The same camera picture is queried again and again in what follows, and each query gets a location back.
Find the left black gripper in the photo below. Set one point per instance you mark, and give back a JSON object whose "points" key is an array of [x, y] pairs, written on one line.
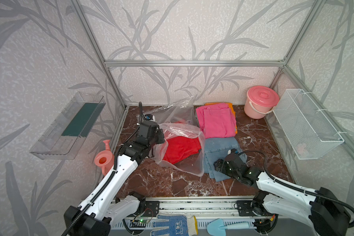
{"points": [[159, 132]]}

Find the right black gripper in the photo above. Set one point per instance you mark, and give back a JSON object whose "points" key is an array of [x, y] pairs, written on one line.
{"points": [[219, 162]]}

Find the blue towel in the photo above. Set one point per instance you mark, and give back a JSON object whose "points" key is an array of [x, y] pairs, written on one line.
{"points": [[217, 148]]}

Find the red garment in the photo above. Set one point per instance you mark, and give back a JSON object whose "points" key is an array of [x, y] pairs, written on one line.
{"points": [[180, 148]]}

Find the clear plastic vacuum bag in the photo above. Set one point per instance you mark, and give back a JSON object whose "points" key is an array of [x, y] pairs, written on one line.
{"points": [[179, 119]]}

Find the pink garment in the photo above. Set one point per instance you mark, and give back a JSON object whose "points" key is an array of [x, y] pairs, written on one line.
{"points": [[216, 121]]}

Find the orange trousers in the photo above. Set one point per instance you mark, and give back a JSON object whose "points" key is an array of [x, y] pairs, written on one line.
{"points": [[230, 105]]}

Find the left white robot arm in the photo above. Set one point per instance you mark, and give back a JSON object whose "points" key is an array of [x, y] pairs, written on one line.
{"points": [[96, 215]]}

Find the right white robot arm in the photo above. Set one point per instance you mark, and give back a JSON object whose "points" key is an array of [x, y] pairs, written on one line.
{"points": [[318, 209]]}

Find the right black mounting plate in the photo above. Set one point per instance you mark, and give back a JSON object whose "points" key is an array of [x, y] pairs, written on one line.
{"points": [[247, 208]]}

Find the black mounting plate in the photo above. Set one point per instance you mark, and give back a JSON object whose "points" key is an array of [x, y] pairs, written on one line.
{"points": [[148, 208], [247, 208]]}

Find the pink watering can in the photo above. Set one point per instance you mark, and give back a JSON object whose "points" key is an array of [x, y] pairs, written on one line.
{"points": [[105, 159]]}

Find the light blue toy shovel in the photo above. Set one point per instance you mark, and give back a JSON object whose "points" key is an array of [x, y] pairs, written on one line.
{"points": [[217, 227]]}

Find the pink lidded bucket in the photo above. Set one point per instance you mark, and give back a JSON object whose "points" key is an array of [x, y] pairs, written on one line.
{"points": [[260, 101]]}

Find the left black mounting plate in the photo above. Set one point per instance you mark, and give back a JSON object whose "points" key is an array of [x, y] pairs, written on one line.
{"points": [[148, 208]]}

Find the blue dotted work glove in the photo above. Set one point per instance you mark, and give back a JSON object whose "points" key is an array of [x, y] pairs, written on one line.
{"points": [[174, 225]]}

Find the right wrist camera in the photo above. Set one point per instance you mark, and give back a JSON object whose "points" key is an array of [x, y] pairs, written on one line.
{"points": [[234, 151]]}

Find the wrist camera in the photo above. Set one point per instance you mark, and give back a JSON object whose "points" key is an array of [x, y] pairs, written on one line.
{"points": [[234, 151], [149, 117]]}

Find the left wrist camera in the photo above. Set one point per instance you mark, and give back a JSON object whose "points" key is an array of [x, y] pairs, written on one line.
{"points": [[149, 117]]}

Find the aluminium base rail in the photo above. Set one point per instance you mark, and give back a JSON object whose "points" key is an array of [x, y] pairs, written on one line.
{"points": [[194, 208]]}

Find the white wire mesh basket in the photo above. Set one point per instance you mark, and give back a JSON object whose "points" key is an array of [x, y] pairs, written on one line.
{"points": [[305, 125]]}

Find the clear plastic wall shelf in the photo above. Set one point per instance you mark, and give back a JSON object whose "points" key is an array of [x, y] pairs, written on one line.
{"points": [[67, 133]]}

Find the aluminium frame crossbar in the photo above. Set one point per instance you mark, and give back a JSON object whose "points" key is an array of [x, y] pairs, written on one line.
{"points": [[192, 63]]}

